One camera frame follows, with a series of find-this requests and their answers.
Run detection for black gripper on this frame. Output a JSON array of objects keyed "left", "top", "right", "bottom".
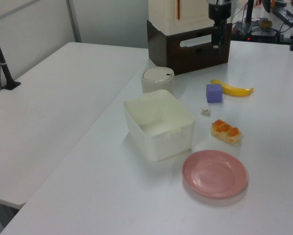
[{"left": 207, "top": 1, "right": 233, "bottom": 54}]

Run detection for bread with orange topping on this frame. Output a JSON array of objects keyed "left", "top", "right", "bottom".
[{"left": 210, "top": 119, "right": 242, "bottom": 144}]

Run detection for black electronics box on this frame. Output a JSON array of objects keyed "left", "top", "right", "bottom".
[{"left": 231, "top": 20, "right": 280, "bottom": 43}]

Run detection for black monitor stand pole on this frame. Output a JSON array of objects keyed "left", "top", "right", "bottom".
[{"left": 245, "top": 0, "right": 255, "bottom": 23}]

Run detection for small cardboard box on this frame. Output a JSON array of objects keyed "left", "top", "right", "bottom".
[{"left": 258, "top": 18, "right": 273, "bottom": 28}]

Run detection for dark brown wooden box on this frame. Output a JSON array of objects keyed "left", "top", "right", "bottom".
[{"left": 146, "top": 19, "right": 233, "bottom": 75}]

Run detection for cream plastic storage box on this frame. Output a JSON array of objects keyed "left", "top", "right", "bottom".
[{"left": 148, "top": 0, "right": 215, "bottom": 35}]

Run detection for yellow toy banana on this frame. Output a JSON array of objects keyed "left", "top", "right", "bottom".
[{"left": 210, "top": 79, "right": 255, "bottom": 97}]

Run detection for purple foam cube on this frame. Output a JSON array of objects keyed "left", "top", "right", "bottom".
[{"left": 206, "top": 83, "right": 224, "bottom": 104}]

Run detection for black keyboard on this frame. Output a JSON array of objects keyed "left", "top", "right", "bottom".
[{"left": 272, "top": 1, "right": 293, "bottom": 24}]

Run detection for small beige trash can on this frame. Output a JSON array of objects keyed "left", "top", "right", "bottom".
[{"left": 141, "top": 67, "right": 176, "bottom": 94}]

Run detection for white plastic storage bin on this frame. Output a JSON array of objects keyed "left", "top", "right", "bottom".
[{"left": 123, "top": 89, "right": 196, "bottom": 163}]

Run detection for pink plastic plate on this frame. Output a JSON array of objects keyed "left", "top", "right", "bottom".
[{"left": 182, "top": 149, "right": 248, "bottom": 199}]

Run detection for black camera stand pole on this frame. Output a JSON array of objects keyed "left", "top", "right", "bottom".
[{"left": 0, "top": 17, "right": 22, "bottom": 91}]

